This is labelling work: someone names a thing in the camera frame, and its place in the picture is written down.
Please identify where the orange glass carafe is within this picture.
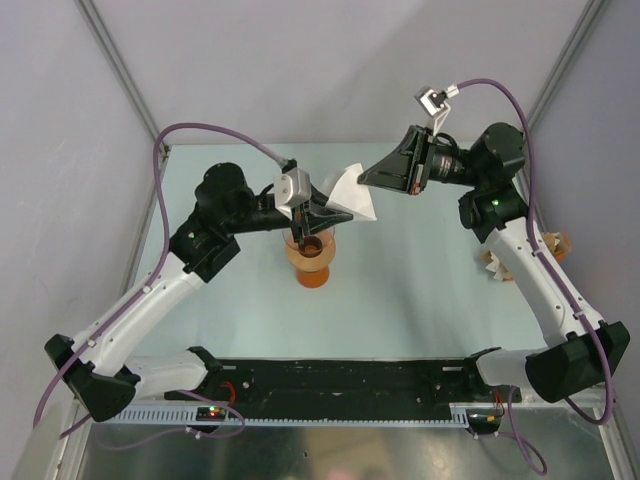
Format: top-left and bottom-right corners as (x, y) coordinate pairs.
(295, 267), (330, 289)

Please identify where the white slotted cable duct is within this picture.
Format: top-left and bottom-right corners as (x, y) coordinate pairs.
(105, 403), (500, 428)

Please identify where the clear glass dripper cone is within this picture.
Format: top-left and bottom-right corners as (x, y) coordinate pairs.
(282, 228), (334, 259)

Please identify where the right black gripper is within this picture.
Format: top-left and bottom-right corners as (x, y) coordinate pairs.
(359, 125), (485, 196)

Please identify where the right aluminium frame post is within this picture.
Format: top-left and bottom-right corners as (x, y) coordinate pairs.
(509, 0), (613, 156)

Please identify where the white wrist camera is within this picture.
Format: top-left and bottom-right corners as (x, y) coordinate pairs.
(273, 159), (312, 220)
(414, 84), (459, 135)

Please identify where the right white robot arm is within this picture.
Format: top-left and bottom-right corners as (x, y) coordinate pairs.
(358, 122), (630, 403)

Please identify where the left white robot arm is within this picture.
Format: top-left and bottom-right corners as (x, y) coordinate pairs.
(45, 161), (354, 422)

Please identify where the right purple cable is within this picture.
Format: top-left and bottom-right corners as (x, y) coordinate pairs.
(455, 77), (618, 475)

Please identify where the stack of paper filters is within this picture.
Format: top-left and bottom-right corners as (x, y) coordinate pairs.
(481, 250), (513, 282)

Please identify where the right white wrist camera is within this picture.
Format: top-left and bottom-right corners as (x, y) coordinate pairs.
(414, 84), (459, 135)

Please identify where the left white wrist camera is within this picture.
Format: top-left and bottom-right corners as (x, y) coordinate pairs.
(273, 159), (312, 220)

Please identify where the white paper coffee filter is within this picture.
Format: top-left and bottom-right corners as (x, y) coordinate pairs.
(320, 163), (377, 221)

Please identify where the orange filter holder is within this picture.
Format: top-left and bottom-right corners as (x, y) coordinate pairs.
(544, 232), (572, 262)

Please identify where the wooden dripper ring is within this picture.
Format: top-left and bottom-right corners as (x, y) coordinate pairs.
(283, 234), (337, 273)

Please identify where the left aluminium frame post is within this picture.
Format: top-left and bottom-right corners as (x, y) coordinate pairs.
(74, 0), (160, 141)

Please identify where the aluminium frame post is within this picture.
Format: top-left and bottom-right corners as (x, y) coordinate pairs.
(74, 0), (160, 141)
(509, 0), (613, 156)

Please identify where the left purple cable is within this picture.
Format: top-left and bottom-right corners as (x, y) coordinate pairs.
(32, 121), (299, 451)

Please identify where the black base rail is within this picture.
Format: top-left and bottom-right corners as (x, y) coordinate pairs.
(195, 357), (521, 420)

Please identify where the purple cable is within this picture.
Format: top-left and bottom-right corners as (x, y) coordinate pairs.
(32, 121), (299, 451)
(455, 77), (618, 475)

